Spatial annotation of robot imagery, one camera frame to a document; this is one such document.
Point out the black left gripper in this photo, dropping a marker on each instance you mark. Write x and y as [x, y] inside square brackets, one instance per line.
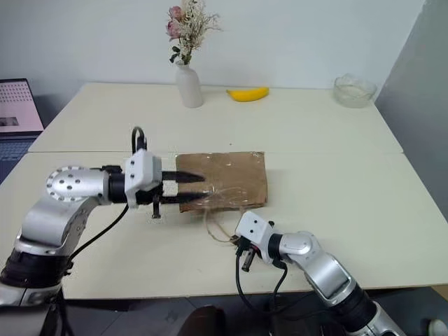
[157, 206]

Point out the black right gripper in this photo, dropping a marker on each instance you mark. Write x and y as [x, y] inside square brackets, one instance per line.
[248, 260]

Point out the brown paper bag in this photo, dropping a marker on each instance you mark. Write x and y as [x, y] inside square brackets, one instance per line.
[231, 175]

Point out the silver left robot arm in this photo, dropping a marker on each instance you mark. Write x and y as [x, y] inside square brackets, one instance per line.
[70, 190]

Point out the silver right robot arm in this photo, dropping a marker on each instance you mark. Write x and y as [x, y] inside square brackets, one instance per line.
[325, 269]

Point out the dark rounded shape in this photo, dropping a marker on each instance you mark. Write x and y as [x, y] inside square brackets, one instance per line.
[206, 322]

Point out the white ceramic vase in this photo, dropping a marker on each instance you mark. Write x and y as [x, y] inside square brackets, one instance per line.
[190, 87]

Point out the yellow banana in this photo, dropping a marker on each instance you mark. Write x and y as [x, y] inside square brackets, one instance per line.
[246, 94]

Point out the dried flower bouquet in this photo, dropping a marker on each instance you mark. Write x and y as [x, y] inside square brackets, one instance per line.
[190, 28]

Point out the open laptop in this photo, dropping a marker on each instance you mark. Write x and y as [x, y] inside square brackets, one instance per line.
[17, 112]

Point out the clear glass bowl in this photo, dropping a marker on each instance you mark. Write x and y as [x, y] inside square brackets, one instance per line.
[354, 92]

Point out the small white round object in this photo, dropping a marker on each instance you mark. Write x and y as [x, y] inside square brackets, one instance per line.
[439, 329]

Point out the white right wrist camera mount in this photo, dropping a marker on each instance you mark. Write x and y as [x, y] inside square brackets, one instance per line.
[253, 231]

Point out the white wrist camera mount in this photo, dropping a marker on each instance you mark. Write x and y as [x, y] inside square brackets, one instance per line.
[253, 231]
[141, 169]

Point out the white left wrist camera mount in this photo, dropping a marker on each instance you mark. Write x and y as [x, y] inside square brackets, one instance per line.
[141, 169]

